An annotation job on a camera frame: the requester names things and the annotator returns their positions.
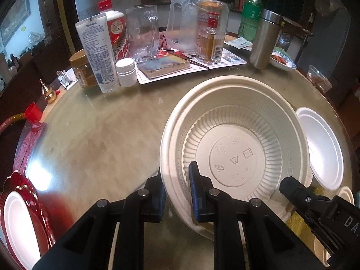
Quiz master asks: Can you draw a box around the white red liquor bottle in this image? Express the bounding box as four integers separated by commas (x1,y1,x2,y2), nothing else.
98,0,129,62

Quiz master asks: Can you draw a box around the small white pill bottle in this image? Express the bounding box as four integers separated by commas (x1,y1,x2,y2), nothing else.
115,58,137,88

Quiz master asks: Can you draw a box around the brown lid jar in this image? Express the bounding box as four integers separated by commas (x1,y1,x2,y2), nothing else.
69,49,98,88

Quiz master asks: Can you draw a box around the red plastic bag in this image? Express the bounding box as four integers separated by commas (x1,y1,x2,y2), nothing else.
13,122,46,174

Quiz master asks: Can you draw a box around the white lotion tube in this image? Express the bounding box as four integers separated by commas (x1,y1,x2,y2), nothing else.
75,13,119,93

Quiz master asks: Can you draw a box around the red plastic cup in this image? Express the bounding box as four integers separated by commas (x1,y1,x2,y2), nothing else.
24,102,42,124

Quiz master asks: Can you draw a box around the printed paper sheet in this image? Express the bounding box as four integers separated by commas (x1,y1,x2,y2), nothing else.
136,49,248,85

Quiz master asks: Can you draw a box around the clear glass mug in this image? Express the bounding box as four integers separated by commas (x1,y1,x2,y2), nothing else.
126,5,160,62

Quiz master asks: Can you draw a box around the large beige ribbed bowl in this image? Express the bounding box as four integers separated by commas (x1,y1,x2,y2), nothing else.
160,76,312,240

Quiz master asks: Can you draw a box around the white foam bowl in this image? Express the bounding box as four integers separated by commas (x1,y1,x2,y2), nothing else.
296,107,344,191

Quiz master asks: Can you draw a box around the stainless steel thermos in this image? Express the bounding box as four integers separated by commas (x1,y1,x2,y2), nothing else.
250,9,283,70

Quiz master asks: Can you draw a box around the gold glitter placemat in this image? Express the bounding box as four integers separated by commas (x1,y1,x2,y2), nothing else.
286,187,336,254

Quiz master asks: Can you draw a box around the green plastic soda bottle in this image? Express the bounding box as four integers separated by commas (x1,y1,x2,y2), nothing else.
238,0,263,42

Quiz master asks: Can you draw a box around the clear bag with liquor bottle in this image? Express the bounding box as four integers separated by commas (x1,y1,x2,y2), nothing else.
165,0,229,64

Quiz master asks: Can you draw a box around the small book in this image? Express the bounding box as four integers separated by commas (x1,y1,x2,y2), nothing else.
137,55,191,79

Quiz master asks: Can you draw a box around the blue white plate with food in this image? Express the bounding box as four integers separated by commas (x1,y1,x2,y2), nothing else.
269,50,297,71

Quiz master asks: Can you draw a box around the golden pagoda ornament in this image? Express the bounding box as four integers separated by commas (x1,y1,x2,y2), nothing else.
39,79,57,104

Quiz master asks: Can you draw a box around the clear plastic food container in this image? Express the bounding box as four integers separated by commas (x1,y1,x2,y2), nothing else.
306,65,333,94

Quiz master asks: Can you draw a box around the white plate on red tray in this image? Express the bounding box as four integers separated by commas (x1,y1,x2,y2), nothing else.
4,191,40,269

